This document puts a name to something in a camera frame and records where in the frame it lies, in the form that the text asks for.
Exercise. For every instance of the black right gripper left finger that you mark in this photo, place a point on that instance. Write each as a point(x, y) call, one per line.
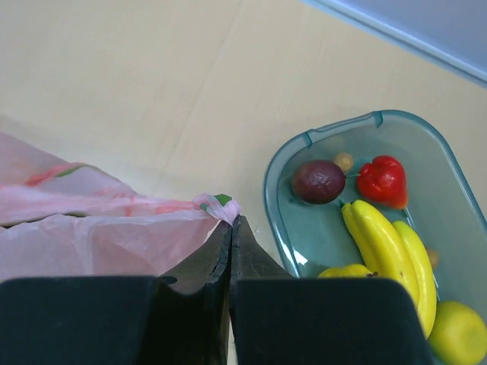
point(180, 317)

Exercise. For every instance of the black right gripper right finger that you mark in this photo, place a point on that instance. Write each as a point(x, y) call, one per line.
point(279, 319)

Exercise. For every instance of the pink plastic bag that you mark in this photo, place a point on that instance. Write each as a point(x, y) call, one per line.
point(63, 219)

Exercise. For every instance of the dark purple passion fruit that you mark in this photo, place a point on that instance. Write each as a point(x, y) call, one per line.
point(318, 182)

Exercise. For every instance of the teal plastic fruit tray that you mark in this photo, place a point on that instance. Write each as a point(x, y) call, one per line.
point(441, 207)

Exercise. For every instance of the yellow pear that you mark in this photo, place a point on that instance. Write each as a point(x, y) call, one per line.
point(349, 271)

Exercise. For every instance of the yellow banana bunch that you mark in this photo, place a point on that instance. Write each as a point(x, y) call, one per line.
point(393, 250)

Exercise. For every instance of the small brown walnut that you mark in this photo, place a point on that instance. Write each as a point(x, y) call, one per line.
point(344, 161)

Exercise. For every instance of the red wax apple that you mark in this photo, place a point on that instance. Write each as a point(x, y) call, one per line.
point(383, 180)

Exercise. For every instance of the yellow lemon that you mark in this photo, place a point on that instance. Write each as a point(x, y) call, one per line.
point(458, 335)

